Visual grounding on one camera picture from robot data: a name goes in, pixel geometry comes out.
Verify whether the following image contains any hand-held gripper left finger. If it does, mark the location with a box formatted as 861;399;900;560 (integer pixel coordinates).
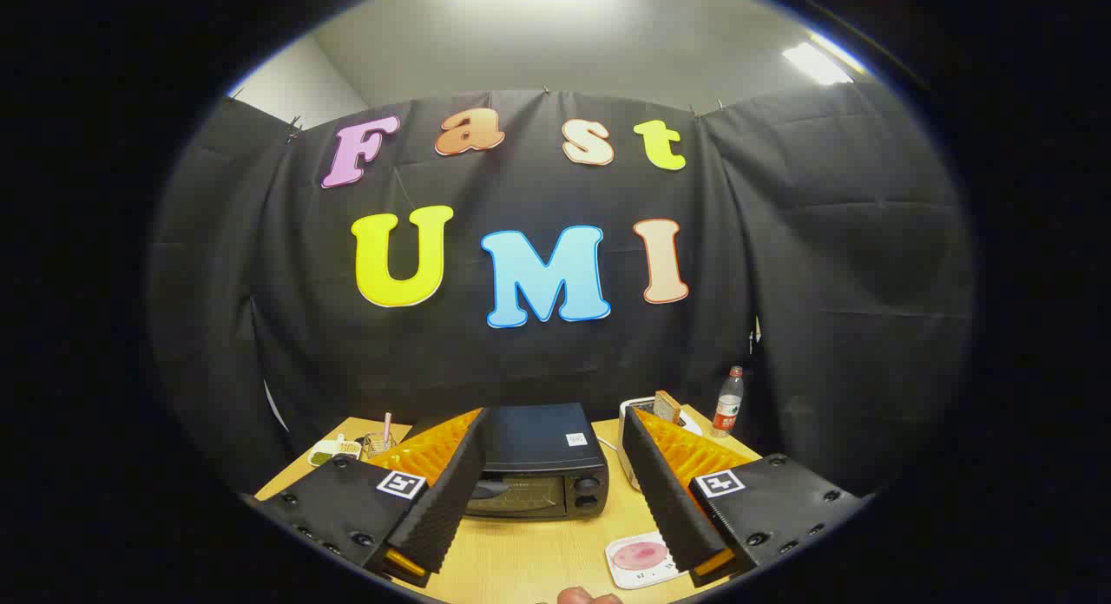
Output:
256;406;491;588

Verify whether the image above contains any red label water bottle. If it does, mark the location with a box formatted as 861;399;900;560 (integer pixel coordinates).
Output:
712;365;745;438

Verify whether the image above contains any white square plate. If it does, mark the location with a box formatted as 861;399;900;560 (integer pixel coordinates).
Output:
605;531;687;590

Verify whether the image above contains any black toaster oven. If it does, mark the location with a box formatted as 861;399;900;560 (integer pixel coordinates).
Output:
464;403;610;522

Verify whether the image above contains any white divided spice dish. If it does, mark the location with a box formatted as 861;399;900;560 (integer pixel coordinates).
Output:
308;437;362;467

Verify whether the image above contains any round pink ham slice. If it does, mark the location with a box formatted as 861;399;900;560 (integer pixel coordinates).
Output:
612;542;667;572

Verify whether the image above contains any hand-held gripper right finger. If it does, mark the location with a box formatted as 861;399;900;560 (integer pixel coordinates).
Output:
621;406;869;588

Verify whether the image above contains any wire basket with pink straw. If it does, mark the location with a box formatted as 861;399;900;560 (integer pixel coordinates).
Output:
360;413;398;459

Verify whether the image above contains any white bread toaster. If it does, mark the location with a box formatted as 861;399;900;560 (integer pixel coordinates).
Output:
618;396;704;492

